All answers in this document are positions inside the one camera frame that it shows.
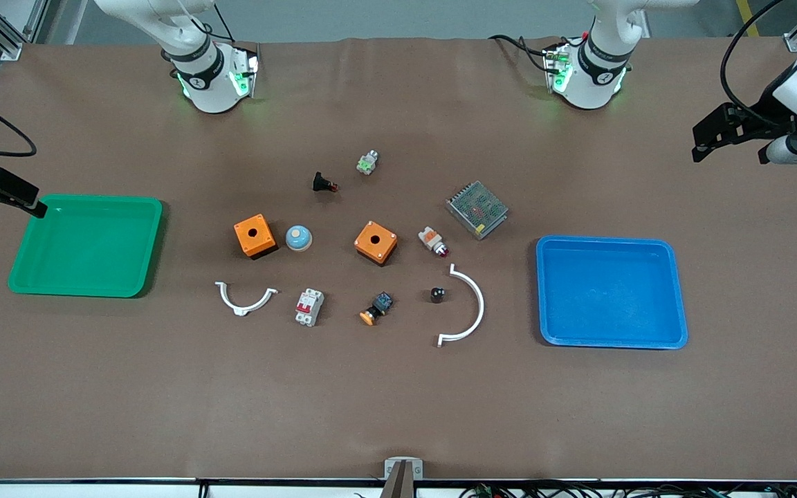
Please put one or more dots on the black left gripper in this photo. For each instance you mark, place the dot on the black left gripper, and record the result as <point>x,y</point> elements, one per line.
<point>762,115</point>

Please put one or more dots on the black cylindrical capacitor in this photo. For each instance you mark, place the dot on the black cylindrical capacitor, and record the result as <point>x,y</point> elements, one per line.
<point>438,294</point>

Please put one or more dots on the white red circuit breaker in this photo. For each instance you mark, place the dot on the white red circuit breaker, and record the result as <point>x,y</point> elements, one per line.
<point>308,307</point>

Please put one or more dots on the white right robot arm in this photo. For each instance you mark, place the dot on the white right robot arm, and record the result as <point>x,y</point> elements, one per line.
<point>208,76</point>

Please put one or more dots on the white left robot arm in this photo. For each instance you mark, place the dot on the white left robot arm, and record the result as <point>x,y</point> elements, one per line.
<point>596,69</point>

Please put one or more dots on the green plastic tray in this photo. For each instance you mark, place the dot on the green plastic tray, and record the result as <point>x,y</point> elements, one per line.
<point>87,245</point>

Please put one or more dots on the blue plastic tray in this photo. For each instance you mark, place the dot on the blue plastic tray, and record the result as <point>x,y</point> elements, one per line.
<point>611,292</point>

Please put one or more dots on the small white curved clip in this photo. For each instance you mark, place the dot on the small white curved clip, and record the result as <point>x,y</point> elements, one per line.
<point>232,301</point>

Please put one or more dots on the metal mesh power supply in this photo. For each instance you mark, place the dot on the metal mesh power supply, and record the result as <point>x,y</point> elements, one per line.
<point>477,209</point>

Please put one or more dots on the large white curved clip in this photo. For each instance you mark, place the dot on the large white curved clip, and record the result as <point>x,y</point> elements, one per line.
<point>479,304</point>

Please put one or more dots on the blue white dome buzzer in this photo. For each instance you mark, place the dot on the blue white dome buzzer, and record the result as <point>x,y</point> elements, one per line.
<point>298,238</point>

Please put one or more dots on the black pushbutton with red tip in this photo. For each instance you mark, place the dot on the black pushbutton with red tip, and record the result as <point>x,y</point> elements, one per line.
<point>322,182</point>

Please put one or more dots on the brown table cover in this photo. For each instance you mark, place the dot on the brown table cover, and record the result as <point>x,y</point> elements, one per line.
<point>398,408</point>

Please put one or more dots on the orange button enclosure box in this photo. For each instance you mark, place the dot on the orange button enclosure box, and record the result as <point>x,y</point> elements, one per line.
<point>375,243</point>
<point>254,236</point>

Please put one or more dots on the white orange red indicator switch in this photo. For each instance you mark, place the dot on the white orange red indicator switch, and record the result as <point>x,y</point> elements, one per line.
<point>432,240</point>

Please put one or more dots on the silver green pushbutton switch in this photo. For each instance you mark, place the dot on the silver green pushbutton switch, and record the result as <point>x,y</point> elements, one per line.
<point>367,162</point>

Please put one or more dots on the yellow blue pushbutton switch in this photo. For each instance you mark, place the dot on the yellow blue pushbutton switch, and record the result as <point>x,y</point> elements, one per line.
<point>376,308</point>

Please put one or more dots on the grey metal table bracket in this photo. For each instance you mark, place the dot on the grey metal table bracket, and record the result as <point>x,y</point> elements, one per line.
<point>403,469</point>

